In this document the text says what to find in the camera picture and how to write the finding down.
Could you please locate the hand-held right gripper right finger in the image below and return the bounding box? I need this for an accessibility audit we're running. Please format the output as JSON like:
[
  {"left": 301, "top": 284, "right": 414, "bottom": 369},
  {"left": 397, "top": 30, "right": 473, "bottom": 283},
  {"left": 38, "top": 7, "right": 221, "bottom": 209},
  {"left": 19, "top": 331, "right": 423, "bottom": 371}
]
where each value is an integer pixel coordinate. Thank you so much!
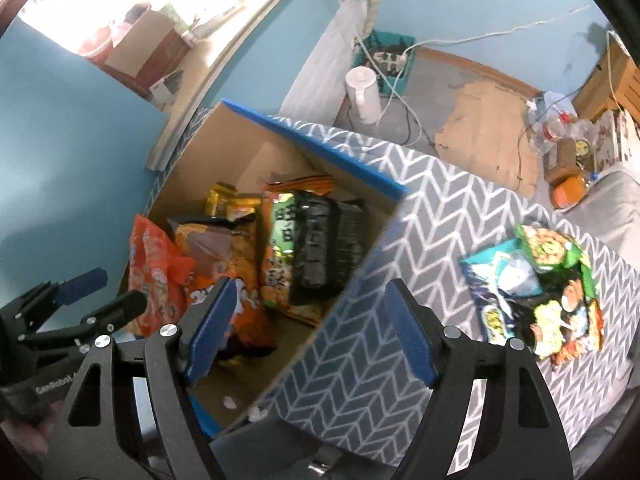
[{"left": 384, "top": 277, "right": 576, "bottom": 480}]

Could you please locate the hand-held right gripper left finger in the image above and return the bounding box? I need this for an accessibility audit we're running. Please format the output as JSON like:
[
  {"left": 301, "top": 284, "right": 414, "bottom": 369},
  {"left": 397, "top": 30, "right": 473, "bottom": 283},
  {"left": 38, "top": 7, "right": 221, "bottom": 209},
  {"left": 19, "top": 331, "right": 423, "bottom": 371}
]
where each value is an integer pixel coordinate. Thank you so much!
[{"left": 41, "top": 276, "right": 238, "bottom": 480}]

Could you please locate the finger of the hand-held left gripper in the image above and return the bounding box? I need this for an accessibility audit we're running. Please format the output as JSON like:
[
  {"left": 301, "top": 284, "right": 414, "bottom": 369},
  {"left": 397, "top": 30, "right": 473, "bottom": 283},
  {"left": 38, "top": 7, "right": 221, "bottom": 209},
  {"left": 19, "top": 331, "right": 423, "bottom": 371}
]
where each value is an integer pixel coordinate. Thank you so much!
[
  {"left": 51, "top": 267, "right": 108, "bottom": 307},
  {"left": 79, "top": 290, "right": 149, "bottom": 334}
]

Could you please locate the orange-red snack packet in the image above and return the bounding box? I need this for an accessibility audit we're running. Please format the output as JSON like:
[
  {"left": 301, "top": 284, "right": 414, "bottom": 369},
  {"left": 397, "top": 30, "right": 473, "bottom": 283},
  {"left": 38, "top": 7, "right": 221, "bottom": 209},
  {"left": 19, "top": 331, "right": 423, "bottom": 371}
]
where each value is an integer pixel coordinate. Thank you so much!
[{"left": 127, "top": 214, "right": 197, "bottom": 338}]

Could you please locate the orange cartoon snack packet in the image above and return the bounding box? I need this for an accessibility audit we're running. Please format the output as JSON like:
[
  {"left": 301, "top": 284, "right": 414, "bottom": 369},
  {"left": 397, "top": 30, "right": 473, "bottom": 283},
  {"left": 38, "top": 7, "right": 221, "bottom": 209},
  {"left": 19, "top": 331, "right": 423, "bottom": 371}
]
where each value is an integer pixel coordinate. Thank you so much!
[{"left": 167, "top": 215, "right": 278, "bottom": 361}]

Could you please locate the green and orange snack packet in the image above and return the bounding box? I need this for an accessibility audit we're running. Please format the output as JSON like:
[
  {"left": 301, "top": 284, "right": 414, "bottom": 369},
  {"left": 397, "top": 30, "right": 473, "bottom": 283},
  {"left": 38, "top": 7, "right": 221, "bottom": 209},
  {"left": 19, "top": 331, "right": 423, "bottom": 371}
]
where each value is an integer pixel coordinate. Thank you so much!
[{"left": 260, "top": 175, "right": 336, "bottom": 328}]

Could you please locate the black snack packet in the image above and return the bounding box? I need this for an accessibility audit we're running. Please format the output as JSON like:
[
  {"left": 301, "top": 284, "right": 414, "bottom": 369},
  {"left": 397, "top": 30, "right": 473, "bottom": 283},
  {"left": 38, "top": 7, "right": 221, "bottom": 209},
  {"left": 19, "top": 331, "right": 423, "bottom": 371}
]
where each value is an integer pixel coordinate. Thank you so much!
[{"left": 290, "top": 195, "right": 365, "bottom": 306}]

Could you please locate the yellow snack bar packet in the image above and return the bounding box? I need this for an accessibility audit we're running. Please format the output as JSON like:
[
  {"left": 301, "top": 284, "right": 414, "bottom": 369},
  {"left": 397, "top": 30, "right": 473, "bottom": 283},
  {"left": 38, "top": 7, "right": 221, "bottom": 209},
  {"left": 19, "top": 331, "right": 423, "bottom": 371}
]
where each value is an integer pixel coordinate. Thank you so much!
[{"left": 205, "top": 182, "right": 258, "bottom": 223}]

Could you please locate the blue-rimmed cardboard box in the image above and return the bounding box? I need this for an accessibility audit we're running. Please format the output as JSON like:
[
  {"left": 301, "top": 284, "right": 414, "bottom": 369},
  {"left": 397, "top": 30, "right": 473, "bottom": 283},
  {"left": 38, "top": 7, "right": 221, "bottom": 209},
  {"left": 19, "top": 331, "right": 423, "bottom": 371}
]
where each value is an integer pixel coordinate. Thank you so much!
[{"left": 117, "top": 98, "right": 410, "bottom": 441}]

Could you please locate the person's left hand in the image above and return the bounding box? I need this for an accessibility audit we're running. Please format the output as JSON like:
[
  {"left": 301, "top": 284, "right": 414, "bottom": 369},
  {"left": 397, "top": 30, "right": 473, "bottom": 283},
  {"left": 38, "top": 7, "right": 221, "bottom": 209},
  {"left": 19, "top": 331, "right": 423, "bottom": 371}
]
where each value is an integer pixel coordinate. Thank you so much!
[{"left": 0, "top": 404, "right": 64, "bottom": 467}]

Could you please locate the yellow-print dark snack packet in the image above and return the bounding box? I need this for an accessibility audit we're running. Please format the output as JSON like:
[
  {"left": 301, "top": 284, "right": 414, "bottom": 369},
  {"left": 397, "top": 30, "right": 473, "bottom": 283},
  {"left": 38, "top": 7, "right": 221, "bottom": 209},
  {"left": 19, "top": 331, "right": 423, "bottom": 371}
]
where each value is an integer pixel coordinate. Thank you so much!
[{"left": 470, "top": 295, "right": 521, "bottom": 346}]

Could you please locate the teal snack packet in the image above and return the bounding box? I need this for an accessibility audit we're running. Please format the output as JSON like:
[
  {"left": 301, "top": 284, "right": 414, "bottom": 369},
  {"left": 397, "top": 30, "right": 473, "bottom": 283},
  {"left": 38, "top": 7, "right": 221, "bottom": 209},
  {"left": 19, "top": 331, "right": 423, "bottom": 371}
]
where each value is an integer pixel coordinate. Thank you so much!
[{"left": 460, "top": 239, "right": 543, "bottom": 311}]

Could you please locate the grey herringbone tablecloth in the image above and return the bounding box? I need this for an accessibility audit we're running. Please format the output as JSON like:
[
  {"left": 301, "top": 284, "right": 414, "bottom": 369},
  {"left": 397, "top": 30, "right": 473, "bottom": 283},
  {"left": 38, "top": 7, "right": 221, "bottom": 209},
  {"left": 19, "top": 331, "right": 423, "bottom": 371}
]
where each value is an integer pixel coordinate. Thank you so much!
[{"left": 145, "top": 105, "right": 640, "bottom": 466}]

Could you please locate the colourful cartoon snack packet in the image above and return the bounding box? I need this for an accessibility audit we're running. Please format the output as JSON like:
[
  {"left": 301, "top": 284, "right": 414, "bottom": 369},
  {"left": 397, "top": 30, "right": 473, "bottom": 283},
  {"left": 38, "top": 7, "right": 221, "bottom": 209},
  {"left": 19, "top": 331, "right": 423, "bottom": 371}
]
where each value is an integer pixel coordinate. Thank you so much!
[{"left": 525, "top": 270, "right": 606, "bottom": 366}]

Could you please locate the small white box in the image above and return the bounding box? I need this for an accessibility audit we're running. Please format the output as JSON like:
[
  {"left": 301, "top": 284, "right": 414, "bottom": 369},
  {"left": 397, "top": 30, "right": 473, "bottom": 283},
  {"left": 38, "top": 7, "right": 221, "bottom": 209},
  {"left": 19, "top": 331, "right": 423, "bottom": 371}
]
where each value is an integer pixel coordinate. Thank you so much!
[{"left": 150, "top": 72, "right": 184, "bottom": 109}]

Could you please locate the orange juice bottle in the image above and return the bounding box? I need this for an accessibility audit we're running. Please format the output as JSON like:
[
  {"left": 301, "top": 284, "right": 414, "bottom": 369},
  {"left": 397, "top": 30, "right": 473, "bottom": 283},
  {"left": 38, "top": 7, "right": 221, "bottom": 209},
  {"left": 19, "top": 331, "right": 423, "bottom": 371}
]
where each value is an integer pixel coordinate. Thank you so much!
[{"left": 550, "top": 172, "right": 599, "bottom": 210}]

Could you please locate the cardboard floor sheet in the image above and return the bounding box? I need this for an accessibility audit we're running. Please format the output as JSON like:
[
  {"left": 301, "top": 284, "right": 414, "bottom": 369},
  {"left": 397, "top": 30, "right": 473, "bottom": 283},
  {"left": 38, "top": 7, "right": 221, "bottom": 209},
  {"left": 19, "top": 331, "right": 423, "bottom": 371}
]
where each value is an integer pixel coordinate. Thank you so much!
[{"left": 434, "top": 80, "right": 544, "bottom": 197}]

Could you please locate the small brown box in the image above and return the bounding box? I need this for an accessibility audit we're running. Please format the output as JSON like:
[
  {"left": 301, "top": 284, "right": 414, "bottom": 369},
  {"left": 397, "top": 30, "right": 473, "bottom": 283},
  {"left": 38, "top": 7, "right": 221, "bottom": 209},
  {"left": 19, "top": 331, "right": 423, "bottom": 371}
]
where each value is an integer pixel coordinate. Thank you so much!
[{"left": 545, "top": 137, "right": 596, "bottom": 186}]

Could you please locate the brown cardboard box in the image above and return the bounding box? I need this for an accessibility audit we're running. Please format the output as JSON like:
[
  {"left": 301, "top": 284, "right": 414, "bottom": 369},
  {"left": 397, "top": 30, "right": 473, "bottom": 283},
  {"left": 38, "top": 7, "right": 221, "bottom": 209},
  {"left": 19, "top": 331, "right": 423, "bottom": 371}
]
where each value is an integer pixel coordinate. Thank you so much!
[{"left": 105, "top": 5, "right": 193, "bottom": 96}]

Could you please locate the orange bucket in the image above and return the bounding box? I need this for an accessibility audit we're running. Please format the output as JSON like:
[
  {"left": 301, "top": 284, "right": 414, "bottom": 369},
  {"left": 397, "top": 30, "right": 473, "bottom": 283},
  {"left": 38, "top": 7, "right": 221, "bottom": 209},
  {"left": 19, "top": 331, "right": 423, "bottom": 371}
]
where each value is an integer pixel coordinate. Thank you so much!
[{"left": 77, "top": 20, "right": 123, "bottom": 59}]

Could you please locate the grey bed sheet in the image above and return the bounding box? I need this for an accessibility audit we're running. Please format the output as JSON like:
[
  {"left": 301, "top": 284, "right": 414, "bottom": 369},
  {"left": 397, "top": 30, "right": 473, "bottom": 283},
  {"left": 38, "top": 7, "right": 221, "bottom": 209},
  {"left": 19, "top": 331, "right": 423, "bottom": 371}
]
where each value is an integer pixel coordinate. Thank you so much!
[{"left": 565, "top": 160, "right": 640, "bottom": 261}]

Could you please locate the clear bottle red cap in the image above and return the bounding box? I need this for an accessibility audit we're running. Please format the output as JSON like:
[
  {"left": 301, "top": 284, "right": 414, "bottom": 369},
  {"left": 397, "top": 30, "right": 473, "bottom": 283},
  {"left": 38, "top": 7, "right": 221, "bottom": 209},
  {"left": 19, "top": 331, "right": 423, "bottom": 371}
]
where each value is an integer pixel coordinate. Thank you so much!
[{"left": 537, "top": 115, "right": 569, "bottom": 154}]

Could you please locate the white kettle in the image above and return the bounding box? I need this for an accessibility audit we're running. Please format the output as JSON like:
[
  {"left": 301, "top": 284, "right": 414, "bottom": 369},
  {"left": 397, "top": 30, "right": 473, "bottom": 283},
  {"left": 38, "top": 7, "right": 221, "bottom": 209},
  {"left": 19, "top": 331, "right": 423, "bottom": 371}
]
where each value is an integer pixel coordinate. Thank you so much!
[{"left": 346, "top": 66, "right": 383, "bottom": 125}]

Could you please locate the wooden windowsill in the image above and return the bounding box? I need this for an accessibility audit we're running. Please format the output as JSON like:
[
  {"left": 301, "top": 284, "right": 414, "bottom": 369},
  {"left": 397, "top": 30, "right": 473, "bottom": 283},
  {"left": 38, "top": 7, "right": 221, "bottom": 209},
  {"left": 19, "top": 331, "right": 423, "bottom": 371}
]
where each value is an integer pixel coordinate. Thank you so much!
[{"left": 145, "top": 0, "right": 321, "bottom": 171}]

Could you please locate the white plastic bag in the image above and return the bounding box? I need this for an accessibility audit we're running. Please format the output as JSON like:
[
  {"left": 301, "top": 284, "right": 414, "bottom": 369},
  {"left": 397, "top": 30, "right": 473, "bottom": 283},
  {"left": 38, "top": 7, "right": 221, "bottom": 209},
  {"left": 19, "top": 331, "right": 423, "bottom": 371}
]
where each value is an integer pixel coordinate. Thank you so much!
[{"left": 527, "top": 91, "right": 579, "bottom": 124}]

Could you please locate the white power strip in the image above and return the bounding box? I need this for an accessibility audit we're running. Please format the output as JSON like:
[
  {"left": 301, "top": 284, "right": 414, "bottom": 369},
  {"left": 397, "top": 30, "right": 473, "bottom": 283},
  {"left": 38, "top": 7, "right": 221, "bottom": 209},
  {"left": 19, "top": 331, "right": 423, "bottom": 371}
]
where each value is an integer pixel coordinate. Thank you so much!
[{"left": 372, "top": 50, "right": 408, "bottom": 74}]

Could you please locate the floral printed box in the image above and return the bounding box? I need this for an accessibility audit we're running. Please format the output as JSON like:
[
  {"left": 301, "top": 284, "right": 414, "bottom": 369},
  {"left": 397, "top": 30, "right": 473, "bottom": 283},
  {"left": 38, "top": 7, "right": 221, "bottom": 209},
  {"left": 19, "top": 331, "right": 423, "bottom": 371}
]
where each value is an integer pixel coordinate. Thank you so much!
[{"left": 590, "top": 110, "right": 640, "bottom": 163}]

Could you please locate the teal crate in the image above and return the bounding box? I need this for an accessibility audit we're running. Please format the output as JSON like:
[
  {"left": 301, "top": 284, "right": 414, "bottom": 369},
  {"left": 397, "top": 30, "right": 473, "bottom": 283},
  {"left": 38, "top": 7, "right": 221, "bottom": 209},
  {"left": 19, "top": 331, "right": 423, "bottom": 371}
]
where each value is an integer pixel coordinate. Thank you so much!
[{"left": 352, "top": 30, "right": 417, "bottom": 96}]

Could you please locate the wooden headboard shelf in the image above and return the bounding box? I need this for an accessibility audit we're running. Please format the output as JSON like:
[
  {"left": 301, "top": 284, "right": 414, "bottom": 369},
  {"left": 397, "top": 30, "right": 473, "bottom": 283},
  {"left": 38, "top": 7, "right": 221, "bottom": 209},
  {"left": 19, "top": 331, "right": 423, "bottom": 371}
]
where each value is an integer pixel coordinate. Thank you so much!
[{"left": 572, "top": 35, "right": 640, "bottom": 122}]

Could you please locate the black floor cable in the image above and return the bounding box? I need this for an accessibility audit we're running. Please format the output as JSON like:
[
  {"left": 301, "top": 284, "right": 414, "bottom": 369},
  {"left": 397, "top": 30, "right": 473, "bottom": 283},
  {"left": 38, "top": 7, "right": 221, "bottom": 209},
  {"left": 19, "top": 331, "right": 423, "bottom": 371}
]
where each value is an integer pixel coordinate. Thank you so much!
[{"left": 399, "top": 95, "right": 437, "bottom": 147}]

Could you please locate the long white cable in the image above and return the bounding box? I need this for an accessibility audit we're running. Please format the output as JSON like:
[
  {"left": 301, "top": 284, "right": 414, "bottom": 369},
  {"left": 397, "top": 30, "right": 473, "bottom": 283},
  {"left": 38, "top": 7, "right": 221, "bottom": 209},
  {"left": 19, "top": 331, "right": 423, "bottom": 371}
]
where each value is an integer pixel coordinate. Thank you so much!
[{"left": 400, "top": 4, "right": 597, "bottom": 58}]

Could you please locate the white windowsill cable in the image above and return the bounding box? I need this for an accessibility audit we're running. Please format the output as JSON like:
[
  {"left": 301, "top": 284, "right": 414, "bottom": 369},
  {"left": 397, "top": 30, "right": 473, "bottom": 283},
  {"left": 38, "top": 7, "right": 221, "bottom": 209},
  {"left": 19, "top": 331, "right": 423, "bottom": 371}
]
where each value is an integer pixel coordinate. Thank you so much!
[{"left": 310, "top": 0, "right": 401, "bottom": 106}]

